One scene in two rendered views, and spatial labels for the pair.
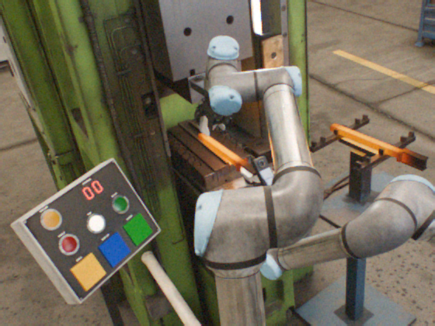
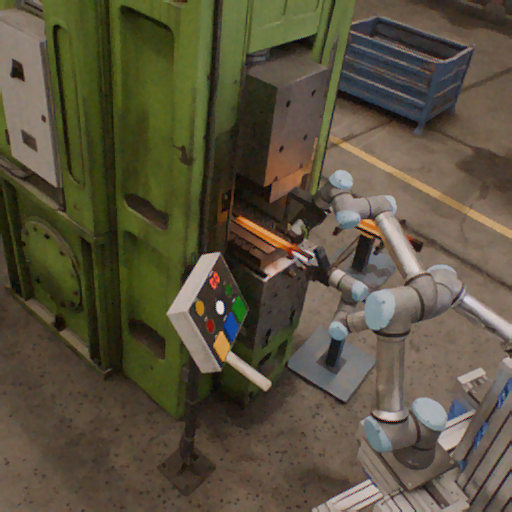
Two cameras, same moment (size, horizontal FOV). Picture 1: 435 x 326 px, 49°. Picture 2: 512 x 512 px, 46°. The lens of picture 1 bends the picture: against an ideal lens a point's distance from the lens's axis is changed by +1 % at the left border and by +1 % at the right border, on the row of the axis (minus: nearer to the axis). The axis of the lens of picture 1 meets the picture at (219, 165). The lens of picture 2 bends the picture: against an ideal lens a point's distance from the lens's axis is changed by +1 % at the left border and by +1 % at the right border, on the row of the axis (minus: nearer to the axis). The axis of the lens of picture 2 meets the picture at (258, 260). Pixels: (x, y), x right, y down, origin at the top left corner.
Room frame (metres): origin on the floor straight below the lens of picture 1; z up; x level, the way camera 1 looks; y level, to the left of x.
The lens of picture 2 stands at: (-0.31, 1.01, 2.58)
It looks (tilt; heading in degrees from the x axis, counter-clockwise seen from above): 39 degrees down; 331
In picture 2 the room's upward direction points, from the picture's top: 8 degrees clockwise
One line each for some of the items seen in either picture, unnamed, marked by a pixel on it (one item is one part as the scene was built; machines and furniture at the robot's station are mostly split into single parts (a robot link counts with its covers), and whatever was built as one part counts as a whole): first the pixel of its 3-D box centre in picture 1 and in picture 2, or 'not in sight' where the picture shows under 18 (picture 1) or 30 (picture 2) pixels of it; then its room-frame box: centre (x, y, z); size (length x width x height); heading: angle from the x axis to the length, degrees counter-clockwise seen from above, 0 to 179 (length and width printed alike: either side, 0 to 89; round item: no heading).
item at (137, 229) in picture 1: (137, 229); (238, 309); (1.14, 0.28, 1.01); 0.07 x 0.05 x 0.07; 140
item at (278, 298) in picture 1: (231, 269); (233, 334); (1.68, 0.01, 0.23); 0.55 x 0.37 x 0.47; 25
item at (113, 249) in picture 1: (113, 249); (229, 327); (1.06, 0.34, 1.01); 0.07 x 0.05 x 0.07; 140
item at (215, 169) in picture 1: (202, 150); (240, 232); (1.65, 0.06, 0.96); 0.42 x 0.20 x 0.09; 25
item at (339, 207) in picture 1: (359, 196); (358, 268); (1.49, -0.54, 0.73); 0.40 x 0.30 x 0.02; 121
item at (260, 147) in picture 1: (259, 151); (289, 233); (1.59, -0.17, 0.95); 0.12 x 0.08 x 0.06; 25
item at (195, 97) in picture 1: (188, 66); (248, 163); (1.65, 0.06, 1.32); 0.42 x 0.20 x 0.10; 25
